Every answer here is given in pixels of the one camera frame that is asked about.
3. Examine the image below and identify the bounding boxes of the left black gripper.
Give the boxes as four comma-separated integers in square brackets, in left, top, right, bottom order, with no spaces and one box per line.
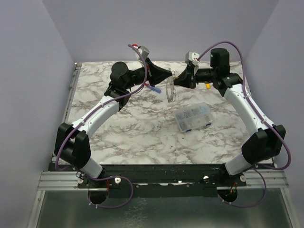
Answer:
[123,57,171,90]

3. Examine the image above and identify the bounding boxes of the clear plastic screw box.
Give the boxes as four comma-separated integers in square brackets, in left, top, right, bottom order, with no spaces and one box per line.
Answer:
[173,103,214,133]

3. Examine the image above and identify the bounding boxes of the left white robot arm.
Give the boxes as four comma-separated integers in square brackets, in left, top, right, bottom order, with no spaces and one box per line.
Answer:
[54,58,172,188]

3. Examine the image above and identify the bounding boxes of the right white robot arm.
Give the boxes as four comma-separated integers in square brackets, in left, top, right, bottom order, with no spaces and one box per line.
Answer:
[173,48,286,186]

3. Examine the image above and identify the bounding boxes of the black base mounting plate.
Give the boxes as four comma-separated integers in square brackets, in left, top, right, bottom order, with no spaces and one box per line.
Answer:
[48,163,276,198]

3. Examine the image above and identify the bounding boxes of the blue handled screwdriver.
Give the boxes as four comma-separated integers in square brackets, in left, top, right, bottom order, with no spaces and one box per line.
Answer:
[145,83,162,94]

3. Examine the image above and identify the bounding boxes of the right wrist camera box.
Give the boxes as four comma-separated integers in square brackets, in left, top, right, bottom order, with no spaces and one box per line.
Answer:
[185,51,200,67]

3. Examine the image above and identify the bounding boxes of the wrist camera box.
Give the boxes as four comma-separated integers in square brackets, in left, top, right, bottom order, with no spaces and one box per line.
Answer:
[137,46,150,60]
[185,51,200,67]

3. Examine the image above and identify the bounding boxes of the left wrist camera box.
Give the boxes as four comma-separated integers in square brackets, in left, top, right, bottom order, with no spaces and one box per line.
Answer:
[137,46,150,60]

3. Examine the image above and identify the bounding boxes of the aluminium rail left side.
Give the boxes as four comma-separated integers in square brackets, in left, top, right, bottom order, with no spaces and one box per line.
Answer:
[52,62,83,162]

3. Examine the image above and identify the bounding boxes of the aluminium rail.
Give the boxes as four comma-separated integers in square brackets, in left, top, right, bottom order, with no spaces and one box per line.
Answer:
[52,62,83,162]
[38,169,289,191]

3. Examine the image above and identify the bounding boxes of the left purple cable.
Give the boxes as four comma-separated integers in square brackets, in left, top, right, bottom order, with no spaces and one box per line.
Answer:
[55,44,149,209]

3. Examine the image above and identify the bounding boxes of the purple cable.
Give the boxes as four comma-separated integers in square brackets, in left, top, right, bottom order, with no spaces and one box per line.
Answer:
[55,44,149,209]
[198,41,293,207]

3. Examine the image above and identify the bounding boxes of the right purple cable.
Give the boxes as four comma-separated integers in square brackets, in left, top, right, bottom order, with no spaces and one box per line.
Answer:
[198,41,293,207]

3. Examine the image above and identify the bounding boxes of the aluminium rail front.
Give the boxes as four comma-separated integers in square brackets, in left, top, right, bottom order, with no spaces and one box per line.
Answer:
[38,169,289,191]

